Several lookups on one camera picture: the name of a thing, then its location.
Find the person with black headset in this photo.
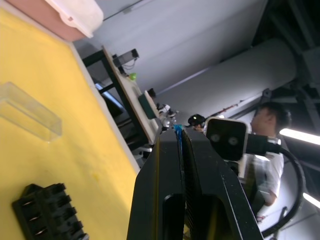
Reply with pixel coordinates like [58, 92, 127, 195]
[187, 113, 207, 133]

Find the background work table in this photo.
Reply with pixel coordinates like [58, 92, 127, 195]
[81, 45, 164, 152]

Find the black fuse box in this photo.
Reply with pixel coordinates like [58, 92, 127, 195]
[11, 182, 90, 240]

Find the long ceiling light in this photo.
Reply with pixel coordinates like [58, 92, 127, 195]
[278, 128, 320, 146]
[301, 191, 320, 209]

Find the person in white shirt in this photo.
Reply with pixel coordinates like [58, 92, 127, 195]
[249, 101, 293, 225]

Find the black device on table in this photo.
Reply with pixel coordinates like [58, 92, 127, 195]
[111, 48, 140, 69]

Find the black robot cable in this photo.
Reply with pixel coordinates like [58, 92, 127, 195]
[246, 133, 307, 238]

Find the green box on table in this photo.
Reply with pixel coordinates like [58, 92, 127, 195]
[138, 90, 161, 121]

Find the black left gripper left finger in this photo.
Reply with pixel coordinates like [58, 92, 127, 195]
[126, 129, 187, 240]

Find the large white duct pipe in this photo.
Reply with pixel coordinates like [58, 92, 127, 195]
[149, 37, 302, 121]

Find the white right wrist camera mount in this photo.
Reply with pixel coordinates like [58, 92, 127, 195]
[204, 116, 253, 179]

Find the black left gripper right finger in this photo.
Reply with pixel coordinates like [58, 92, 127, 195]
[180, 127, 265, 240]

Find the yellow table mat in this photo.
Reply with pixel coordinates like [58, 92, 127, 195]
[0, 6, 141, 240]

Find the clear plastic fuse box cover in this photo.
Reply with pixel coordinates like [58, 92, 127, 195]
[0, 81, 63, 144]

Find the pink storage box white lid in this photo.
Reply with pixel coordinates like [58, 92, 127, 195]
[4, 0, 105, 42]

